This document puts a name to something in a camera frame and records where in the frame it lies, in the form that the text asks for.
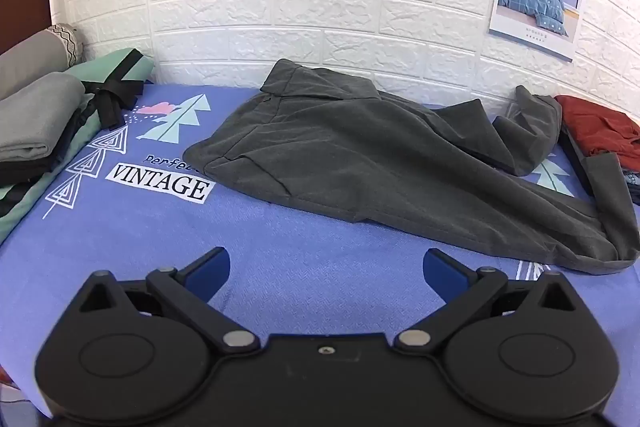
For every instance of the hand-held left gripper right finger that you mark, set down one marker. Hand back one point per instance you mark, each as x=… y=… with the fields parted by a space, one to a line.
x=442 y=272

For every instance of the dark grey pants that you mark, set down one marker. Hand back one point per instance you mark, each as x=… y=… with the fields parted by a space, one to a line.
x=350 y=147

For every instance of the grey zigzag trimmed pillow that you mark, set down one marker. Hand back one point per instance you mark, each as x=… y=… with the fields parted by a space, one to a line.
x=30 y=54

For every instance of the blue printed bedsheet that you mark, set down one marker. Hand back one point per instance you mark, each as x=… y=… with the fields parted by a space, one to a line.
x=300 y=247

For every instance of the folded black garment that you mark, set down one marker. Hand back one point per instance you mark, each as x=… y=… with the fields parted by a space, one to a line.
x=30 y=169

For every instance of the black cloth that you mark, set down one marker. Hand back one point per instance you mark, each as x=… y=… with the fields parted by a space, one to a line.
x=575 y=157

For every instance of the red garment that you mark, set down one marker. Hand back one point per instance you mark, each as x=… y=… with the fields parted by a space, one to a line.
x=600 y=124

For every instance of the folded grey garment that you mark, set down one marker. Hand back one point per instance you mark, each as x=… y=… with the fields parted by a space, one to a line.
x=35 y=117

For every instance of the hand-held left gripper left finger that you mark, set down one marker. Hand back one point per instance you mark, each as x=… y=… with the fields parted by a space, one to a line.
x=207 y=272

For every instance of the blue patterned cloth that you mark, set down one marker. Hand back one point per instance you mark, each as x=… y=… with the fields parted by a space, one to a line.
x=634 y=187

